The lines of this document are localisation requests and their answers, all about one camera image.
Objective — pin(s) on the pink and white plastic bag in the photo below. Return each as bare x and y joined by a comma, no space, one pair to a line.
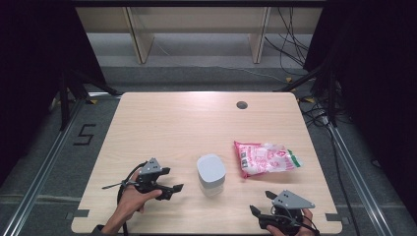
262,159

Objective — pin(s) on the grey table edge bracket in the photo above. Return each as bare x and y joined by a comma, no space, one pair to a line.
78,213

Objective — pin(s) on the small black object on table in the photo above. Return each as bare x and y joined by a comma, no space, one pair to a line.
333,217

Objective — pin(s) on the person's right hand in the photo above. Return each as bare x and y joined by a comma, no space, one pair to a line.
309,226

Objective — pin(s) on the light wooden desk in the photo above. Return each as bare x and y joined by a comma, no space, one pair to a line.
196,19

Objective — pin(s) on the aluminium floor rail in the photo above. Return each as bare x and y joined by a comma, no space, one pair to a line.
42,170
357,177

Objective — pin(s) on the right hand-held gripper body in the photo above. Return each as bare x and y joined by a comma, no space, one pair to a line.
291,200

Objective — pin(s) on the black metal stand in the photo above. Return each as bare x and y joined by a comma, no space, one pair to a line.
331,95
65,98

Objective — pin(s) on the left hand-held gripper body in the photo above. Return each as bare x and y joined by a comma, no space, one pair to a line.
149,180

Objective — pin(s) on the black curtain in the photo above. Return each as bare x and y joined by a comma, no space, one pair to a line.
377,82
29,65

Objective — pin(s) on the yellow floor tape mark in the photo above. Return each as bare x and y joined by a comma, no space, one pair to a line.
93,101

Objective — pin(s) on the person's left hand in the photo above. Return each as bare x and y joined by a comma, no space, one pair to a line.
131,200

